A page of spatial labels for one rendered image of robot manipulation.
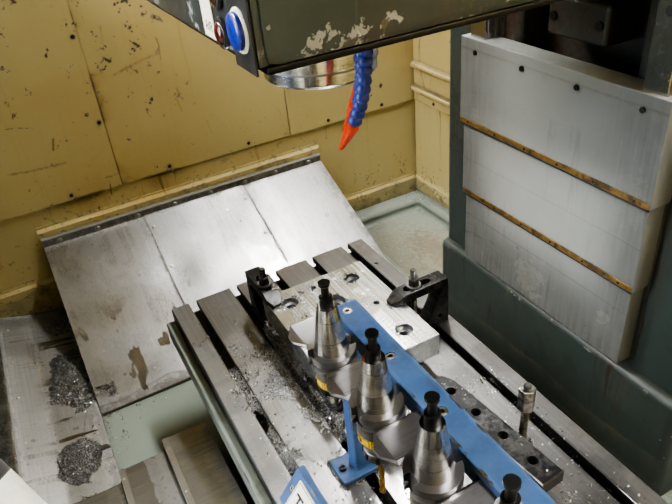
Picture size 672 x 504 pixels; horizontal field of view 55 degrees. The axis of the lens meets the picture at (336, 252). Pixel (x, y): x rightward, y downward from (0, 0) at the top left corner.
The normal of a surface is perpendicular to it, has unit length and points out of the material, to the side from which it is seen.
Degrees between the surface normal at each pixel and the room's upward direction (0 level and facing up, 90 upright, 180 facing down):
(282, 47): 90
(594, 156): 90
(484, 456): 0
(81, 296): 24
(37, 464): 17
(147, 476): 7
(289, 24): 90
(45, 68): 90
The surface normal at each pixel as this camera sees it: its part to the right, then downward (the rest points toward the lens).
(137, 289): 0.12, -0.57
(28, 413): 0.18, -0.89
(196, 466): -0.14, -0.88
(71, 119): 0.47, 0.45
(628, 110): -0.87, 0.36
